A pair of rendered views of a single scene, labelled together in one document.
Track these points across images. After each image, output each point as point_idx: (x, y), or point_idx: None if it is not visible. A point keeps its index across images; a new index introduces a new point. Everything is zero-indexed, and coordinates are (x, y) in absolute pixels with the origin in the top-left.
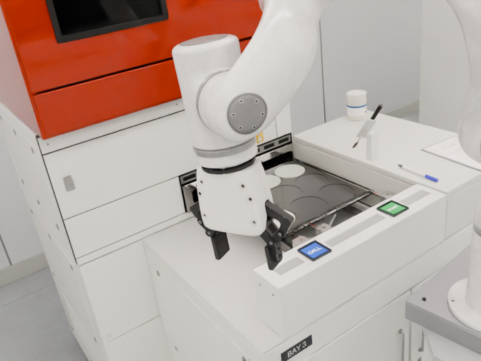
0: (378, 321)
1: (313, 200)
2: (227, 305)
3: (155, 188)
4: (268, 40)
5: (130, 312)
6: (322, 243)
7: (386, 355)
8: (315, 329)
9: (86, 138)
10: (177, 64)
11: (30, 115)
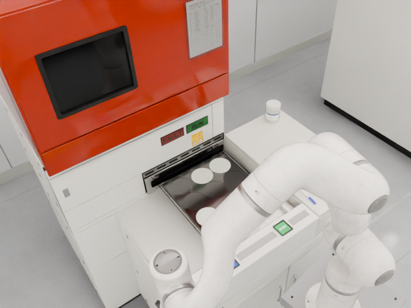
0: (265, 287)
1: None
2: None
3: (125, 183)
4: (204, 294)
5: (107, 253)
6: (235, 256)
7: (270, 299)
8: (225, 304)
9: (77, 164)
10: (151, 277)
11: (38, 157)
